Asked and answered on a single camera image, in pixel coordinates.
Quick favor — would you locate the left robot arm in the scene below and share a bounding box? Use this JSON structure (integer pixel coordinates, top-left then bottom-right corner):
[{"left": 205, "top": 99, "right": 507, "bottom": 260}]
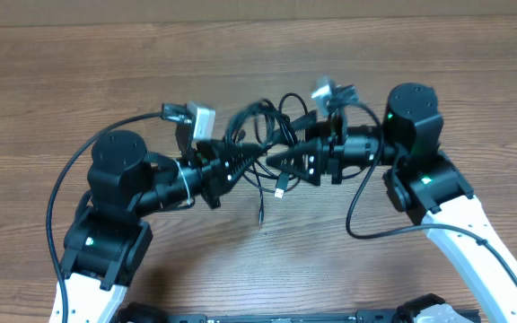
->
[{"left": 50, "top": 130, "right": 262, "bottom": 322}]

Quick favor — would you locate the camera cable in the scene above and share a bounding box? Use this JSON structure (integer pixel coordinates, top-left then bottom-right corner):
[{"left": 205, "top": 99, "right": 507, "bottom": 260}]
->
[
  {"left": 338, "top": 100, "right": 517, "bottom": 323},
  {"left": 45, "top": 111, "right": 163, "bottom": 323}
]

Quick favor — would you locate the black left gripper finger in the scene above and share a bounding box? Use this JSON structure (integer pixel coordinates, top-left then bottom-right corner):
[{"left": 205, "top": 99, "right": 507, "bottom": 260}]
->
[
  {"left": 196, "top": 139, "right": 262, "bottom": 157},
  {"left": 221, "top": 153, "right": 258, "bottom": 193}
]

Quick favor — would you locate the right camera cable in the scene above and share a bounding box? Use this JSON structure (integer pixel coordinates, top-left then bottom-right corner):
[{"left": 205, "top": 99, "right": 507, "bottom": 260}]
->
[{"left": 338, "top": 100, "right": 517, "bottom": 323}]

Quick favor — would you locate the black USB-C cable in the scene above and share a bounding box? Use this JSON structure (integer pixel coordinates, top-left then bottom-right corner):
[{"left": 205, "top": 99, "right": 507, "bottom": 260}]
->
[{"left": 235, "top": 92, "right": 318, "bottom": 225}]

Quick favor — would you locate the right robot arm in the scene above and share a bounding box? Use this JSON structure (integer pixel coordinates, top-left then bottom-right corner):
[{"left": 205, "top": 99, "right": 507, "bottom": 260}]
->
[{"left": 267, "top": 79, "right": 517, "bottom": 322}]

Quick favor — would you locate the left camera cable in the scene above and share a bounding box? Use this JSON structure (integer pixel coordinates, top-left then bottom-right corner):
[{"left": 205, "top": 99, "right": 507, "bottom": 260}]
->
[{"left": 45, "top": 111, "right": 163, "bottom": 323}]

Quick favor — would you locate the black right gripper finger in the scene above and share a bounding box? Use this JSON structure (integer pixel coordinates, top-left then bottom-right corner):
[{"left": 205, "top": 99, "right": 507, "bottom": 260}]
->
[
  {"left": 267, "top": 139, "right": 322, "bottom": 186},
  {"left": 290, "top": 110, "right": 330, "bottom": 138}
]

